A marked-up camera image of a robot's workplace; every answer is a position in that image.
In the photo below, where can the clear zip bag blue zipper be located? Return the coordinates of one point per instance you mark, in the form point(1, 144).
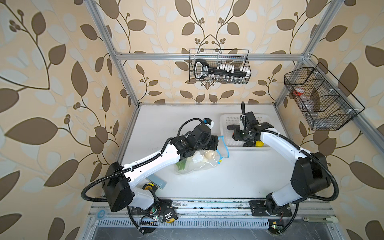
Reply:
point(200, 165)

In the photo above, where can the beige toy potato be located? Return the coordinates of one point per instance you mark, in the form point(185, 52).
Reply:
point(211, 157)

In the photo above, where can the black socket tool set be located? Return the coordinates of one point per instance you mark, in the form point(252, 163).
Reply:
point(203, 69)

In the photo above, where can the yellow black tape measure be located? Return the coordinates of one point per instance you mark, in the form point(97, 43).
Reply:
point(150, 187)

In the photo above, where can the grey blue flat plate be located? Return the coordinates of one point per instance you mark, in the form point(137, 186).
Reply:
point(159, 182)

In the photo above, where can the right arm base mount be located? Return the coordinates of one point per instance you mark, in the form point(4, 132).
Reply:
point(263, 208)

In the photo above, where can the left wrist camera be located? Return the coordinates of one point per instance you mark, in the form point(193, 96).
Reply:
point(208, 122)

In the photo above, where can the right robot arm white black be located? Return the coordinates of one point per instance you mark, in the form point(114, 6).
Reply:
point(311, 178)

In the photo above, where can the red capped item in basket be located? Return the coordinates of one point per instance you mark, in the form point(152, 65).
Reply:
point(298, 92)

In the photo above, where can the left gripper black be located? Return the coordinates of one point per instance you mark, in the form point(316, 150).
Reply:
point(214, 142)

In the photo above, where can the yellow black device on rail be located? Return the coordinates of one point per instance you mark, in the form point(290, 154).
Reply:
point(169, 215)

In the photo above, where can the black wire basket right wall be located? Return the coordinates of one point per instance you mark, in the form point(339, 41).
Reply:
point(327, 104)

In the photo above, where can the yellow toy lemon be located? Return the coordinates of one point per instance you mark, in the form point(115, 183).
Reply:
point(259, 144)

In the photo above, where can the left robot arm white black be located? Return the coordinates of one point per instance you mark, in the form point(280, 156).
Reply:
point(119, 187)

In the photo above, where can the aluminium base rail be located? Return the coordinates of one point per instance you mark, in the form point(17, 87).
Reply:
point(227, 208)

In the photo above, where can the black wire basket wall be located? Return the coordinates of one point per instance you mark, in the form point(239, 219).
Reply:
point(218, 56)
point(327, 104)

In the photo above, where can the white perforated plastic basket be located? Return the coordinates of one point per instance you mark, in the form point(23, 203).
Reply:
point(234, 119)

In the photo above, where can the black wire basket back wall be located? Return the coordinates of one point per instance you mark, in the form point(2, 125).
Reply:
point(218, 56)

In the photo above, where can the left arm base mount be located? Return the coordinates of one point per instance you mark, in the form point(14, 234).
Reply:
point(155, 210)

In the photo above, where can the dark toy eggplant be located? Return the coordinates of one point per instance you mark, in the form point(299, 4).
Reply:
point(232, 127)

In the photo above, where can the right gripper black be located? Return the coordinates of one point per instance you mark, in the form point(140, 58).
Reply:
point(242, 133)

